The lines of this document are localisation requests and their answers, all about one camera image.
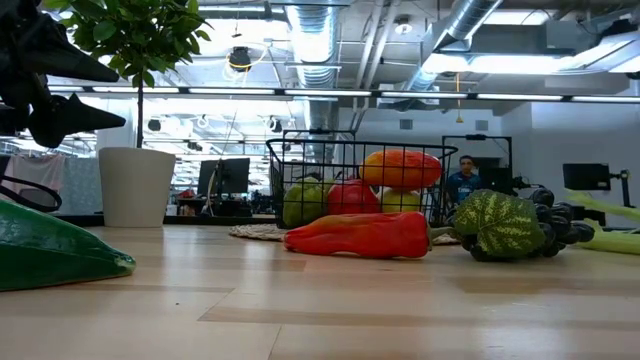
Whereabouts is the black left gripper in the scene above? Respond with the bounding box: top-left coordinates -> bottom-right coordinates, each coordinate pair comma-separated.
0,0 -> 128,150

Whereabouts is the watermelon slice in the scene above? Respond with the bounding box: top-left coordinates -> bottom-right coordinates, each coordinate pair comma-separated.
0,199 -> 137,293

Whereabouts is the red bell pepper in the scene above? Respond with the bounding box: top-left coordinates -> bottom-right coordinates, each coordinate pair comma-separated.
327,178 -> 381,216

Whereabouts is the long red chili pepper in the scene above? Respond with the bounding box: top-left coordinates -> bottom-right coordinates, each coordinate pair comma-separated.
283,210 -> 456,260

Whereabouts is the orange red mango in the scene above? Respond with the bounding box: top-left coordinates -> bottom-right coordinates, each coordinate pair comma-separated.
358,148 -> 444,190

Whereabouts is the yellow green apple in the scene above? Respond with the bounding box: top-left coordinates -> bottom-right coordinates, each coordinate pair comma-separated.
379,187 -> 424,214

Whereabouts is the dark grape bunch with leaf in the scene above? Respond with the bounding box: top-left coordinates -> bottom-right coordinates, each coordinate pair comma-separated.
444,187 -> 596,263

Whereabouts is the ceiling light strip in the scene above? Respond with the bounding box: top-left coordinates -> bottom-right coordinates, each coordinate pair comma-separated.
477,92 -> 564,102
188,87 -> 276,96
284,89 -> 372,97
572,95 -> 640,104
92,86 -> 180,95
380,91 -> 469,100

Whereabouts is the white hanging cloth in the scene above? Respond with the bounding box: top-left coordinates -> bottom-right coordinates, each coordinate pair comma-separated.
2,153 -> 67,197

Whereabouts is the green leafy plant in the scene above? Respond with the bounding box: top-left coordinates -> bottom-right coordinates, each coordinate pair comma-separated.
42,0 -> 214,149

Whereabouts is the white plant pot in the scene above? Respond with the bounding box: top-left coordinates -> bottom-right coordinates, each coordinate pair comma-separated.
98,146 -> 177,229

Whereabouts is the black ceiling device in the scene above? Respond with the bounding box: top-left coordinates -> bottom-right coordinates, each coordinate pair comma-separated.
227,45 -> 254,74

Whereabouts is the black computer monitor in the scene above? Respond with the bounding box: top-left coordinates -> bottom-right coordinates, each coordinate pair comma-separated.
198,157 -> 251,196
562,162 -> 612,192

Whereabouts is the round woven straw mat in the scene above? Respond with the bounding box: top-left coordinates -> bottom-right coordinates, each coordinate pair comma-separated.
228,223 -> 460,246

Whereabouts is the person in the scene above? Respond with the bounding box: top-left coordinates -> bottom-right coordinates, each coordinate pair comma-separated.
446,154 -> 484,204

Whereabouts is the green white celery stalk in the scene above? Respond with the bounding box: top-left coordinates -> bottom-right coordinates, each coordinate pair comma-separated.
564,188 -> 640,256

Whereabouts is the black cable loop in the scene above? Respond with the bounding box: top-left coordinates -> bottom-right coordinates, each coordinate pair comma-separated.
0,174 -> 64,214

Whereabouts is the silver ventilation duct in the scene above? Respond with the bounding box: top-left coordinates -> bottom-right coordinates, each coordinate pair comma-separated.
284,0 -> 346,132
399,0 -> 504,96

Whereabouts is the black wire basket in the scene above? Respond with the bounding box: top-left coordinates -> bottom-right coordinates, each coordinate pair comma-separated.
265,138 -> 459,230

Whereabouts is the yellow hanging cord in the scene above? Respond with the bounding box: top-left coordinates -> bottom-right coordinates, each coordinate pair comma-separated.
453,72 -> 464,125

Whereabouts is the black metal stand frame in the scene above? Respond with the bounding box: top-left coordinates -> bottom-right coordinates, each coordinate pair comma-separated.
441,133 -> 514,195

